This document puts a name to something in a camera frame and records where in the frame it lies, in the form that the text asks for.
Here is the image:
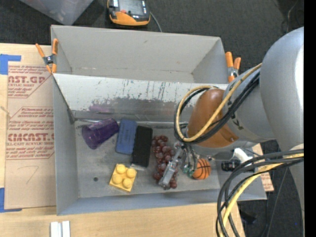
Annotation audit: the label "grey metal bin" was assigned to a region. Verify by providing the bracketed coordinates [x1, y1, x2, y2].
[50, 25, 268, 216]

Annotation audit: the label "black sponge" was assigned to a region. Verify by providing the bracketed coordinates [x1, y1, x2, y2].
[130, 125, 153, 167]

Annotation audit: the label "brown cardboard board red print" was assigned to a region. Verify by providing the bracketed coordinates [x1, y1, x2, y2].
[0, 42, 57, 213]

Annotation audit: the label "yellow toy brick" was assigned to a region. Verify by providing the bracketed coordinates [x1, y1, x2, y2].
[109, 163, 138, 194]

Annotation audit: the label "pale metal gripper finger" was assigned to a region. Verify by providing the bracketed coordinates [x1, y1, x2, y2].
[164, 163, 179, 190]
[158, 161, 174, 186]

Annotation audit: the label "black cylinder on white bracket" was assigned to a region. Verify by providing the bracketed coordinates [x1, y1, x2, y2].
[221, 148, 254, 172]

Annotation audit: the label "blue sponge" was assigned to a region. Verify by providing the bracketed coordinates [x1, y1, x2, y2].
[115, 118, 138, 155]

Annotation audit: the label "orange toy basketball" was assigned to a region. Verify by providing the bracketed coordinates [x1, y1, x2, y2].
[192, 158, 212, 180]

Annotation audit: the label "red toy grapes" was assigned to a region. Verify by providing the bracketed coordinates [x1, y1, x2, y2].
[151, 134, 179, 190]

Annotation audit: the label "purple plastic cup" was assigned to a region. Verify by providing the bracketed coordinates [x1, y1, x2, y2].
[81, 118, 120, 150]

